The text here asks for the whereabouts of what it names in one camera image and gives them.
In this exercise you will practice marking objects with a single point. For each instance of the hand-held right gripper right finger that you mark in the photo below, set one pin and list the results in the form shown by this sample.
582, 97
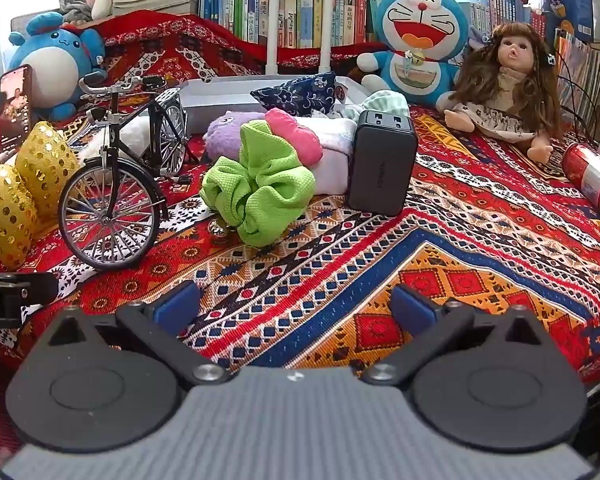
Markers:
412, 308

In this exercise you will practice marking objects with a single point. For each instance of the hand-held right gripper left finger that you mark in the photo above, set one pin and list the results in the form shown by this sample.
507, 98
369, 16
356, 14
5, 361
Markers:
177, 306

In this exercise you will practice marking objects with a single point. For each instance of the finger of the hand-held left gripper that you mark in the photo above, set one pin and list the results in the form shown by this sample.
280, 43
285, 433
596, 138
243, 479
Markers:
40, 287

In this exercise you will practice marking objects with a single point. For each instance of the green scrunchie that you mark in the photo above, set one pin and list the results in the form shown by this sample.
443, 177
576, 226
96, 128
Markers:
260, 195

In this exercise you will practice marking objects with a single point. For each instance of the pale pink sock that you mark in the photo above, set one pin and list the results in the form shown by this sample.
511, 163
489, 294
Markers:
332, 170

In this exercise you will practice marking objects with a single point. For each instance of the purple plush toy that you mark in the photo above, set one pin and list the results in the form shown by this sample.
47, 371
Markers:
225, 132

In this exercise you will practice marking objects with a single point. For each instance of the white shallow box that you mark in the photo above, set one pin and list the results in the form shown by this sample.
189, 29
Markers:
215, 105

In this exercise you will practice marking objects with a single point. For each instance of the green striped cloth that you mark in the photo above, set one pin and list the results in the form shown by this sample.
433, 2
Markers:
385, 102

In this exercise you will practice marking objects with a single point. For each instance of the pink scrunchie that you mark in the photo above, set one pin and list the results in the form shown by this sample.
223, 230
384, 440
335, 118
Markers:
295, 132

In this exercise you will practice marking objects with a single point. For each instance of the navy floral cloth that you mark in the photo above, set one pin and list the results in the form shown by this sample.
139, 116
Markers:
300, 95

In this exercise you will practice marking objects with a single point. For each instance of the small metal bell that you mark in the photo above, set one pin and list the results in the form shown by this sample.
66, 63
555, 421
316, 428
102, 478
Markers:
220, 227

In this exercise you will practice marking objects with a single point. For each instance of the red patterned blanket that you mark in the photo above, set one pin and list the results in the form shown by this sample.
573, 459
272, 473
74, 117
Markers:
480, 240

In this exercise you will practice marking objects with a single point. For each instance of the black charger block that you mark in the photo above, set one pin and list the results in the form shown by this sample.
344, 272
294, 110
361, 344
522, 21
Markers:
380, 170

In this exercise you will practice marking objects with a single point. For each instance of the white fluffy cloth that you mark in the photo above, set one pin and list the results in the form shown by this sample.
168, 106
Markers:
132, 132

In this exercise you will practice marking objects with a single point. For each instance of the smartphone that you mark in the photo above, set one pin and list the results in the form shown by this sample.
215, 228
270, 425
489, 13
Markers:
15, 110

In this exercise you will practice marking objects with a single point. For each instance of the red drink can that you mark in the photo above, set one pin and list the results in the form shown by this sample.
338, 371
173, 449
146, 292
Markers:
587, 170

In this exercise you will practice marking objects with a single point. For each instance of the black model bicycle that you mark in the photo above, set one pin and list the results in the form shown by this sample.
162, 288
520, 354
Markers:
152, 82

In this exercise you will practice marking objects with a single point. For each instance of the blue round plush toy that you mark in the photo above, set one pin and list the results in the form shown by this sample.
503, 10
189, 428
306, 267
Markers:
80, 47

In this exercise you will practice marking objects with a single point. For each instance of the long-haired doll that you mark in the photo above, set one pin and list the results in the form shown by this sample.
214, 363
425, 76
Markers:
510, 85

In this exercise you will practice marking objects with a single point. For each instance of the blue cat plush toy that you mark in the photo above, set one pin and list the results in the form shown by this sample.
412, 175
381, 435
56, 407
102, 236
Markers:
415, 10

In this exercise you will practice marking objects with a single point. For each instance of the row of upright books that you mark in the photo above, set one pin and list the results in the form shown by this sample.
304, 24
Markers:
300, 15

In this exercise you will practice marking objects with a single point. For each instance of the blue packaging box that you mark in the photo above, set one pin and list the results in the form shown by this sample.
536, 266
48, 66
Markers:
565, 0

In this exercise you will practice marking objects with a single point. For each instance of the white pipe frame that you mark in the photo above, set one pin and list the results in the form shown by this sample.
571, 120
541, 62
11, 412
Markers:
272, 35

